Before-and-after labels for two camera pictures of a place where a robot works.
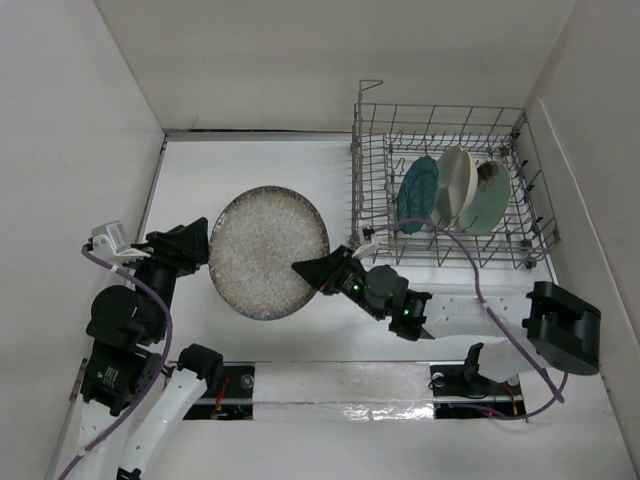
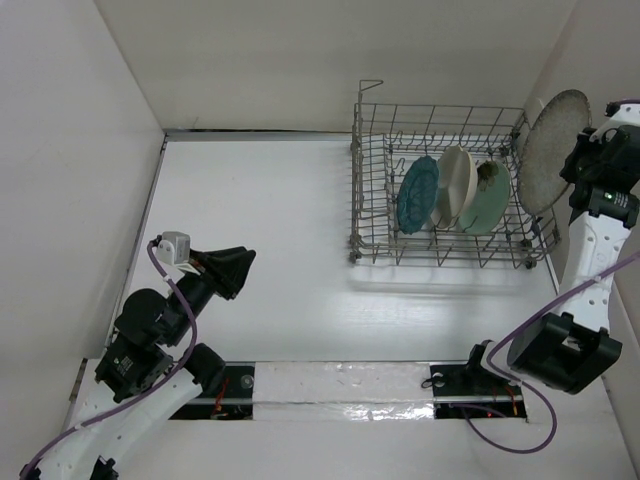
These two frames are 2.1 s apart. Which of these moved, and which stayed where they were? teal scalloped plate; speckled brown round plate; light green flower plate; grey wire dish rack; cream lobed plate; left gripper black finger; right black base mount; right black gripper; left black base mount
Moved: speckled brown round plate; left gripper black finger; right black gripper
Stayed: cream lobed plate; light green flower plate; grey wire dish rack; teal scalloped plate; left black base mount; right black base mount
